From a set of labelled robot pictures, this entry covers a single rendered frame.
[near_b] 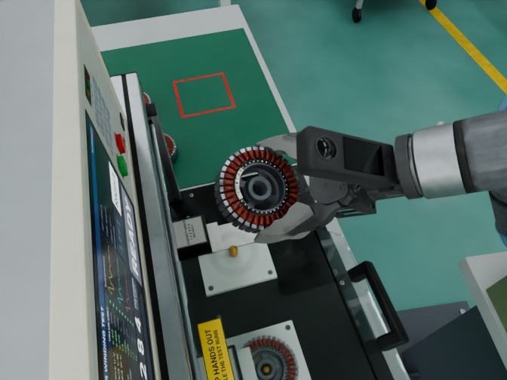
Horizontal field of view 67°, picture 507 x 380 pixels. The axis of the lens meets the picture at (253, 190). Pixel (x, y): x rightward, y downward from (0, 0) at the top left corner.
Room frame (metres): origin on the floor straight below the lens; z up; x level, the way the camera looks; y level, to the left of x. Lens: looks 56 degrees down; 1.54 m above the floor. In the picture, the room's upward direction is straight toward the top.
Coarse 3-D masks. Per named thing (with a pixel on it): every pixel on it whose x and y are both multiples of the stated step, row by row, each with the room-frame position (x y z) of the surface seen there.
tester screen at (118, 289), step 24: (96, 144) 0.23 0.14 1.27; (96, 168) 0.20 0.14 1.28; (96, 192) 0.17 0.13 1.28; (120, 192) 0.23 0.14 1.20; (96, 216) 0.15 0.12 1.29; (96, 240) 0.13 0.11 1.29; (120, 264) 0.13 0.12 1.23; (120, 288) 0.11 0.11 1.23; (120, 312) 0.09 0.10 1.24; (120, 336) 0.07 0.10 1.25; (120, 360) 0.05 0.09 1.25
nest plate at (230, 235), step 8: (224, 224) 0.42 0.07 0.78; (224, 232) 0.40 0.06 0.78; (232, 232) 0.40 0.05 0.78; (240, 232) 0.40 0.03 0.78; (248, 232) 0.40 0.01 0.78; (224, 240) 0.38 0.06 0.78; (232, 240) 0.38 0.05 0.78; (240, 240) 0.38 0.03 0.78; (248, 240) 0.38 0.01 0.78; (224, 248) 0.36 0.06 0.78
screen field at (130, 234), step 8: (128, 200) 0.24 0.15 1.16; (128, 208) 0.23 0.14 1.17; (128, 216) 0.21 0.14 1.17; (128, 224) 0.20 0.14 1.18; (128, 232) 0.19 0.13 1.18; (128, 240) 0.18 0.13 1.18; (136, 240) 0.20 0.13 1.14; (128, 248) 0.17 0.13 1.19; (136, 248) 0.18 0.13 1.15; (128, 256) 0.16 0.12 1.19; (136, 256) 0.17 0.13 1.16; (136, 264) 0.16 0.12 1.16; (136, 272) 0.15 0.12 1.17
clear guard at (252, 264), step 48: (288, 240) 0.24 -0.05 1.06; (336, 240) 0.25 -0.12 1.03; (192, 288) 0.17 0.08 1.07; (240, 288) 0.17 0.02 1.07; (288, 288) 0.17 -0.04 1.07; (336, 288) 0.17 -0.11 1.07; (192, 336) 0.11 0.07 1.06; (240, 336) 0.11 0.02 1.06; (288, 336) 0.11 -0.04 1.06; (336, 336) 0.11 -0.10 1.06
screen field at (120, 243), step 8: (112, 176) 0.23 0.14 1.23; (112, 184) 0.22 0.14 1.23; (112, 192) 0.21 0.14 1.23; (112, 200) 0.20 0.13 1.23; (120, 208) 0.20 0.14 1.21; (120, 216) 0.19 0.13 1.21; (120, 224) 0.18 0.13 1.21; (120, 232) 0.17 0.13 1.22; (120, 240) 0.16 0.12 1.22; (120, 248) 0.15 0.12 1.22
